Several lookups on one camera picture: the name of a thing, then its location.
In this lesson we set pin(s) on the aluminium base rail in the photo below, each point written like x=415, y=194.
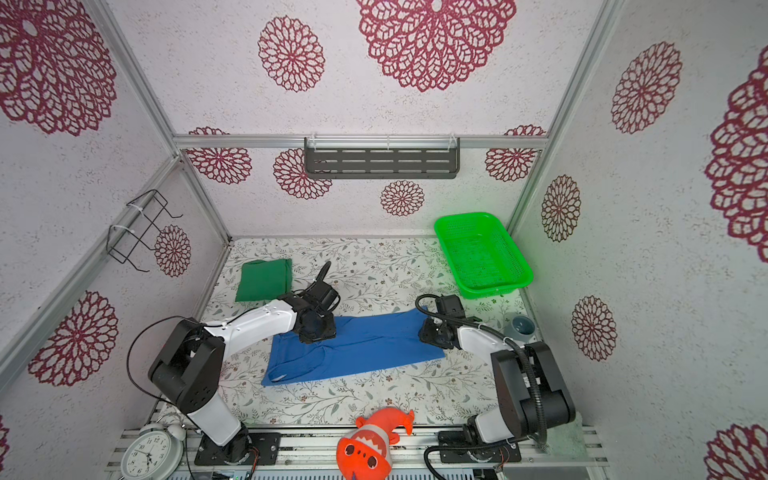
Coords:
x=293, y=453

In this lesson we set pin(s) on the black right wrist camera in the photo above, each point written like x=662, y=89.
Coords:
x=450, y=306

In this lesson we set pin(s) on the dark grey wall shelf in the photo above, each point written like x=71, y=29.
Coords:
x=322, y=162

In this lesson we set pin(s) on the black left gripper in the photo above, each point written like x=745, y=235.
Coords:
x=331, y=331

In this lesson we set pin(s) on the green tank top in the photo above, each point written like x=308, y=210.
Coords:
x=264, y=280

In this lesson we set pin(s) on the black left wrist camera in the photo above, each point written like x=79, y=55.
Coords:
x=322, y=296

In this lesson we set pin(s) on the teal green cup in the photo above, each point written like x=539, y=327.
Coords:
x=521, y=329

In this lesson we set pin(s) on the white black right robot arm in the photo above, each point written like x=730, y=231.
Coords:
x=532, y=396

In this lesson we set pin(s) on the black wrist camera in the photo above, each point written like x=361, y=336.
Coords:
x=450, y=306
x=322, y=296

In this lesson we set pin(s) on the light green folded cloth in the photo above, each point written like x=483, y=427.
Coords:
x=567, y=440

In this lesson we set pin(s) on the bright green plastic basket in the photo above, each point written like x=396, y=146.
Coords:
x=483, y=258

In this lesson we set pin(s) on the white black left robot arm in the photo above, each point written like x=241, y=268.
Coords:
x=187, y=369

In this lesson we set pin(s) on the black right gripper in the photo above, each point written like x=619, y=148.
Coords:
x=425, y=331

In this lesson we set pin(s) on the blue tank top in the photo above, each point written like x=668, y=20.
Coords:
x=361, y=345

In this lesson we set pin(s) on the red fish plush toy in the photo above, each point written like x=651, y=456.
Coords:
x=364, y=453

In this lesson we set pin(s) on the black wire wall rack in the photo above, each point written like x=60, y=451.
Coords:
x=123, y=240

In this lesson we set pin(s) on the white alarm clock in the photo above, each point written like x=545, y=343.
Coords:
x=155, y=454

